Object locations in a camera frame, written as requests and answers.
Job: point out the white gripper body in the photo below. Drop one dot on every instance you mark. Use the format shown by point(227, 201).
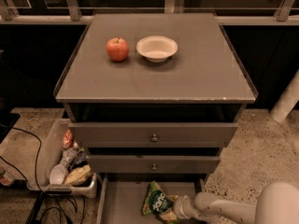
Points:
point(182, 208)

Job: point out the green rice chip bag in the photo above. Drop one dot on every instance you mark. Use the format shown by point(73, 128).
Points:
point(156, 201)

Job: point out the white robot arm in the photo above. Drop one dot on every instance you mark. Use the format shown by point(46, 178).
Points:
point(278, 203)

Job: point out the grey bottom drawer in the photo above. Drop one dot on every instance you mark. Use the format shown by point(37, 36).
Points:
point(122, 196)

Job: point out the grey drawer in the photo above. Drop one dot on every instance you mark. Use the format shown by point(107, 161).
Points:
point(122, 196)
point(153, 134)
point(153, 164)

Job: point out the grey middle drawer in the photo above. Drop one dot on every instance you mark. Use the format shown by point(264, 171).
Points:
point(153, 164)

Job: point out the yellow snack bag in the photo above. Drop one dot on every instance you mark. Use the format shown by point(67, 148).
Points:
point(78, 176)

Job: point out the grey drawer cabinet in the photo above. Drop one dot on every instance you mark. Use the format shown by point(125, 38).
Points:
point(203, 82)

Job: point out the grey top drawer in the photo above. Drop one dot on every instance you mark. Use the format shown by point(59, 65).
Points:
point(153, 134)

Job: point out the dark snack packet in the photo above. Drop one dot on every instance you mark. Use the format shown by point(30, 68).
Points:
point(80, 160)

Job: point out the clear plastic storage bin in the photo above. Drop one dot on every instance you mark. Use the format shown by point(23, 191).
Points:
point(50, 154)

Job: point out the silver snack packet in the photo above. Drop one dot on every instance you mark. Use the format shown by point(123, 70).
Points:
point(69, 156)

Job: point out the white plastic cup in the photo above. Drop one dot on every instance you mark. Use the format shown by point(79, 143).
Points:
point(58, 174)

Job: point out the orange snack packet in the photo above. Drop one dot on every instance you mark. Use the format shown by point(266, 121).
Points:
point(68, 140)

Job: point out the white paper bowl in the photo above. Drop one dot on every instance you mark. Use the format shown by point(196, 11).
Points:
point(156, 48)

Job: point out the red apple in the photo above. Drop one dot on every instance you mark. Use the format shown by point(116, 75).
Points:
point(117, 49)

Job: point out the small can on floor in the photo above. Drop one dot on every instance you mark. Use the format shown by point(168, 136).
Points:
point(6, 178)

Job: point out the metal railing frame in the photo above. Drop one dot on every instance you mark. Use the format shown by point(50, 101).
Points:
point(227, 12)

